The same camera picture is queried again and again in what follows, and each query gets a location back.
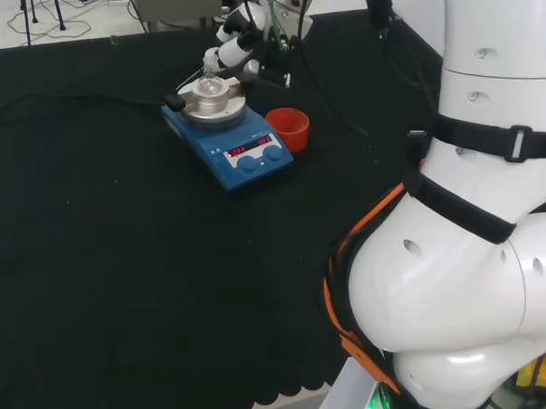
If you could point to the pale base board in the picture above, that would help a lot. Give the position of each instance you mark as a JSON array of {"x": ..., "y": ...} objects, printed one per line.
[{"x": 348, "y": 393}]

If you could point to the thin glass rod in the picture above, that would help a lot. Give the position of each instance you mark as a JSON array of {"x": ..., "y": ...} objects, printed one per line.
[{"x": 188, "y": 80}]

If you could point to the black tripod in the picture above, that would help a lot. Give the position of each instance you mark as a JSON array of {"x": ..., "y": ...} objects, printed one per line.
[{"x": 30, "y": 3}]

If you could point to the heater with blue base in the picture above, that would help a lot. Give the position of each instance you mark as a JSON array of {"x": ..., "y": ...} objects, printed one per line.
[{"x": 239, "y": 139}]

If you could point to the clear round-bottom glass flask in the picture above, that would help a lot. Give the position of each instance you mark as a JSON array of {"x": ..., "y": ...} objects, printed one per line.
[{"x": 210, "y": 83}]

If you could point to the grey metal box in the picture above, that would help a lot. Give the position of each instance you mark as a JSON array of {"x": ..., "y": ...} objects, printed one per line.
[{"x": 177, "y": 1}]

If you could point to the yellow stop button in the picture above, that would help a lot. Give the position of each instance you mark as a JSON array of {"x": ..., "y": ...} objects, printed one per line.
[{"x": 535, "y": 367}]

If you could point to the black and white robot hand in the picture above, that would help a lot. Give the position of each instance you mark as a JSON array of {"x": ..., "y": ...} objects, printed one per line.
[{"x": 236, "y": 49}]

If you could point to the black bench cloth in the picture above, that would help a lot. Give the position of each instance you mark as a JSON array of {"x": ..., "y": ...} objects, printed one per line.
[{"x": 117, "y": 252}]

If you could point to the orange plastic cup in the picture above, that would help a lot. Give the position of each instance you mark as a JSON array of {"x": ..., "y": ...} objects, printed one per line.
[{"x": 289, "y": 130}]

